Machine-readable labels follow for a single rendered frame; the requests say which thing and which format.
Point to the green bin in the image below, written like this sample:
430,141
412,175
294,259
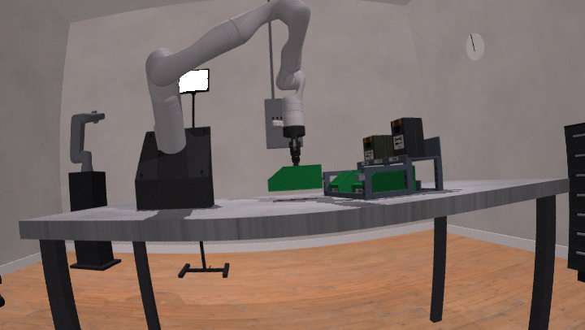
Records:
342,183
296,178
385,181

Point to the olive green tool case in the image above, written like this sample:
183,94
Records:
378,146

